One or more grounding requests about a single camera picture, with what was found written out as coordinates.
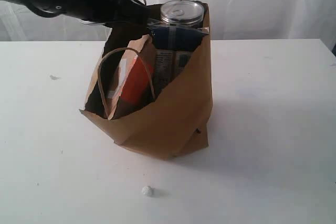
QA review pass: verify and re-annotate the white backdrop curtain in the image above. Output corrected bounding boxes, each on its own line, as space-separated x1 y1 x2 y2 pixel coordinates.
0 0 336 42

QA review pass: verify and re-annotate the dark grain can silver lid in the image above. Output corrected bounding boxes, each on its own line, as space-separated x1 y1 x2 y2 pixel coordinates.
160 0 205 28

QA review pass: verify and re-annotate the brown paper bag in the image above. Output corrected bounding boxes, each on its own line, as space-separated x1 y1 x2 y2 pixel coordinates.
81 1 213 159

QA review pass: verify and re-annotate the black rice vacuum pack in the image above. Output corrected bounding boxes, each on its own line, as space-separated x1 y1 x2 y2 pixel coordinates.
149 23 209 95

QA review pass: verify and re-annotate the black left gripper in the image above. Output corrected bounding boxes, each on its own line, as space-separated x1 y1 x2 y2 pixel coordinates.
28 0 150 24

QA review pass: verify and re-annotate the brown kraft stand-up pouch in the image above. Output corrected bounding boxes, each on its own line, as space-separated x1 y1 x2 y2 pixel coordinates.
106 35 156 120

